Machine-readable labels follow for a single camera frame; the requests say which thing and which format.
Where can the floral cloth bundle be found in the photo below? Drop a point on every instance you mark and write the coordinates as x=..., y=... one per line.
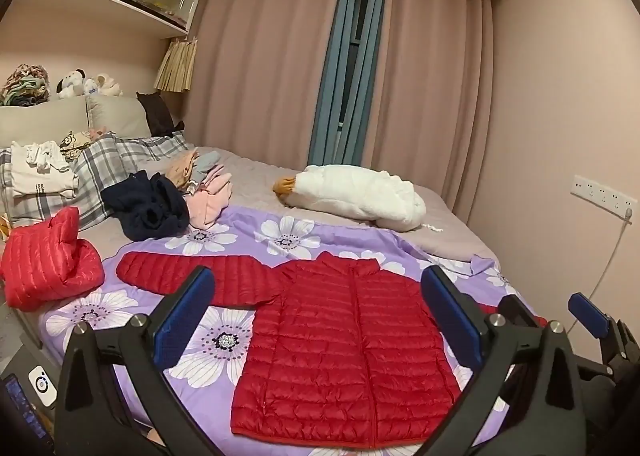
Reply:
x=25, y=85

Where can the pink folded clothes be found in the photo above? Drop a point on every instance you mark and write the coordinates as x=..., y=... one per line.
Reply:
x=210, y=206

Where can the grey plaid pillow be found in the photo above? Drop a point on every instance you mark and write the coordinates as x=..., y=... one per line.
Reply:
x=100, y=175

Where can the cream cartoon print pillow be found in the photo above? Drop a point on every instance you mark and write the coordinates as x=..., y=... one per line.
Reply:
x=75, y=143

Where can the white device with camera icon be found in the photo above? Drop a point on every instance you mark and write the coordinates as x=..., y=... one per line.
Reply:
x=42, y=383

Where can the striped pleated hanging cloth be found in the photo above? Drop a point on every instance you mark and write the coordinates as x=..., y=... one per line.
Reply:
x=175, y=65

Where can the grey garment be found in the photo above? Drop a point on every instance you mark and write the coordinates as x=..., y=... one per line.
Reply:
x=205, y=165

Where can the window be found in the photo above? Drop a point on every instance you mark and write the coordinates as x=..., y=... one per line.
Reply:
x=360, y=35

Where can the white folded shirt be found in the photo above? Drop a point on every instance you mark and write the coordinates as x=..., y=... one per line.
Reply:
x=40, y=183

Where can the cream plush toy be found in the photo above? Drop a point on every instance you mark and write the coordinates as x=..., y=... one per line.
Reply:
x=107, y=84

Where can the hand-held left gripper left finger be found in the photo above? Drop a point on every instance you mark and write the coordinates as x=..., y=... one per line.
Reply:
x=182, y=321

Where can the white small garment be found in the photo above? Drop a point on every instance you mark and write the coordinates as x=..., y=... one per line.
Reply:
x=45, y=155

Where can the white wall socket strip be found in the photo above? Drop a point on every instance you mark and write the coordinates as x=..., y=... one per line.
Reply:
x=600, y=193

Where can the blue curtain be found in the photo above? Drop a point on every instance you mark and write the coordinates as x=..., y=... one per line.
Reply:
x=330, y=85

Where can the dark screen device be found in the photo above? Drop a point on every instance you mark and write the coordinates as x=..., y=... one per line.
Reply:
x=25, y=411

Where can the white goose plush toy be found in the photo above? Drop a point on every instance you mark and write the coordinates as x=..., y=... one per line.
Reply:
x=350, y=196

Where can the red puffer jacket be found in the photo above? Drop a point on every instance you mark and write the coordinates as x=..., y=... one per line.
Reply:
x=45, y=261
x=340, y=346

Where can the beige headboard cushion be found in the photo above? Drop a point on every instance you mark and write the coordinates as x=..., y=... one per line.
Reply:
x=117, y=115
x=40, y=120

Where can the black and white plush dog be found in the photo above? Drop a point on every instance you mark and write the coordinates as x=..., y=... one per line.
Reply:
x=70, y=83

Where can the folded red puffer jacket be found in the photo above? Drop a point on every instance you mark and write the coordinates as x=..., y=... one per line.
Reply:
x=45, y=261

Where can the white wall shelf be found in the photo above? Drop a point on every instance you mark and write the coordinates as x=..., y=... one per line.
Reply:
x=100, y=3

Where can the white and blue plush toy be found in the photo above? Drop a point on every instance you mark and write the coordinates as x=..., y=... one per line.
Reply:
x=91, y=88

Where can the brown cat pillow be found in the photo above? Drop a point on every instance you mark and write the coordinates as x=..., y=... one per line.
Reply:
x=157, y=113

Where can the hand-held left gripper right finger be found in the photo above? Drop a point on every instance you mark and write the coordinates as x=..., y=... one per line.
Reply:
x=450, y=321

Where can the navy blue garment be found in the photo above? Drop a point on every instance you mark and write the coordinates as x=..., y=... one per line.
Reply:
x=150, y=216

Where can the purple floral bed sheet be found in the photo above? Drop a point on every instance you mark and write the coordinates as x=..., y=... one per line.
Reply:
x=320, y=241

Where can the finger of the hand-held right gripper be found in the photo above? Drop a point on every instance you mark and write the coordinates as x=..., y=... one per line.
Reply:
x=520, y=311
x=587, y=313

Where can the pink curtain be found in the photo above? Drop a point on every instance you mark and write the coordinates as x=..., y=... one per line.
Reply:
x=430, y=95
x=260, y=60

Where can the peach garment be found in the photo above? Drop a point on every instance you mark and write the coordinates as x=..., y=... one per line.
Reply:
x=180, y=170

